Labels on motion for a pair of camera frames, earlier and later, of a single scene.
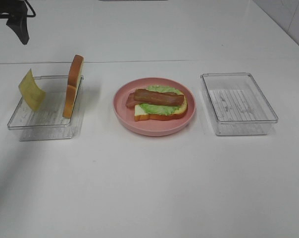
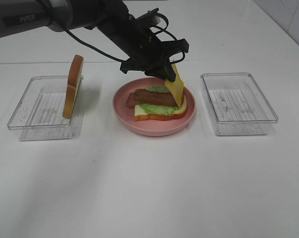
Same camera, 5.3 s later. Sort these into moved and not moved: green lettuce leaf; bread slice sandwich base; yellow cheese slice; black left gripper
Moved: black left gripper; yellow cheese slice
Not moved: bread slice sandwich base; green lettuce leaf
